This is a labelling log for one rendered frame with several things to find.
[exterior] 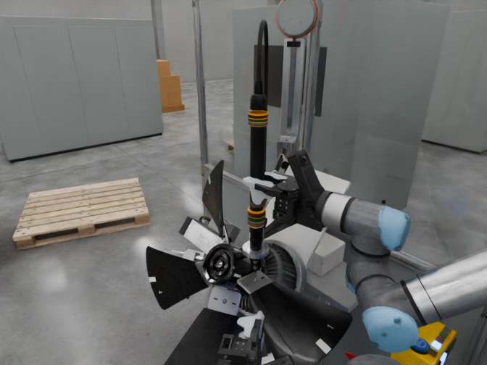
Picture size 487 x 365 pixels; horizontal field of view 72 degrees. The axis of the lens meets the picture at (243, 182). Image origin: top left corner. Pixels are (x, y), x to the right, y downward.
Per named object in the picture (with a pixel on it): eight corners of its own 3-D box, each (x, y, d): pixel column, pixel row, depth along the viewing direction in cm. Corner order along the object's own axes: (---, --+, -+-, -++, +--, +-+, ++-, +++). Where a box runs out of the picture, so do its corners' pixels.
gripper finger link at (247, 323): (240, 301, 82) (232, 332, 74) (264, 303, 81) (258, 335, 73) (242, 311, 84) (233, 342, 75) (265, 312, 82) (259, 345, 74)
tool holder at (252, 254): (247, 237, 93) (247, 207, 89) (272, 241, 92) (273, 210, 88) (239, 257, 85) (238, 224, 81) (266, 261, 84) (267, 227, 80)
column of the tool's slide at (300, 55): (271, 353, 208) (285, 38, 135) (283, 355, 206) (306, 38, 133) (269, 361, 202) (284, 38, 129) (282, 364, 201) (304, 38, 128)
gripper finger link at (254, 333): (254, 314, 76) (246, 347, 69) (261, 314, 76) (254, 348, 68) (256, 329, 78) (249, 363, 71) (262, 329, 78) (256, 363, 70)
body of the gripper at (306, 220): (269, 218, 76) (317, 236, 69) (270, 183, 72) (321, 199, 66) (286, 206, 81) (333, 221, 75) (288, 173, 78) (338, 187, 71)
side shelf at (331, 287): (311, 249, 167) (311, 244, 166) (379, 286, 142) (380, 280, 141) (278, 269, 153) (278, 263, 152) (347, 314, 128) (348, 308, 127)
